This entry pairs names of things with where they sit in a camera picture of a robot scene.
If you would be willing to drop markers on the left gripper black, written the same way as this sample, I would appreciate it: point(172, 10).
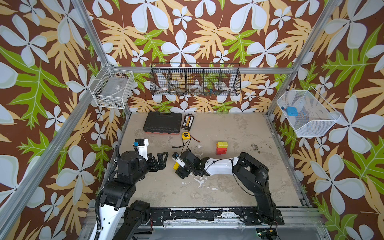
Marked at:
point(161, 163)

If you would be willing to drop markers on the yellow rectangular block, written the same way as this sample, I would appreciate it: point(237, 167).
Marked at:
point(176, 166)

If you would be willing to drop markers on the red block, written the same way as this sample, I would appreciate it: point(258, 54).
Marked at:
point(221, 151)

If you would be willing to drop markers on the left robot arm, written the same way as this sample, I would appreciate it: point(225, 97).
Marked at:
point(115, 220)

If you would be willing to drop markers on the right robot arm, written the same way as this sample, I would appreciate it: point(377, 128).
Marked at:
point(250, 174)

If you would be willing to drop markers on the yellow tape measure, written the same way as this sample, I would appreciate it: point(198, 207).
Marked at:
point(186, 137)

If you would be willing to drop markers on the black tool case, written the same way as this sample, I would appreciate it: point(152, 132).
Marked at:
point(163, 123)

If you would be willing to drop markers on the blue object in basket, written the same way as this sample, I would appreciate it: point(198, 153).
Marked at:
point(292, 111)

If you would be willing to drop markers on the white mesh basket right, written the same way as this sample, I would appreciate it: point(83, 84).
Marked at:
point(316, 115)

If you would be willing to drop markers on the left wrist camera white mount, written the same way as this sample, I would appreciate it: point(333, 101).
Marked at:
point(141, 146)

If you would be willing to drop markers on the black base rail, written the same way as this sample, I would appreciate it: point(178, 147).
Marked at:
point(250, 216)

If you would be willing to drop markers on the black wire basket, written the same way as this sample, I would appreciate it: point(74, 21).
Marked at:
point(208, 79)

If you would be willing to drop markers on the white wire basket left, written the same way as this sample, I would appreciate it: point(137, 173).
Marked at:
point(112, 87)

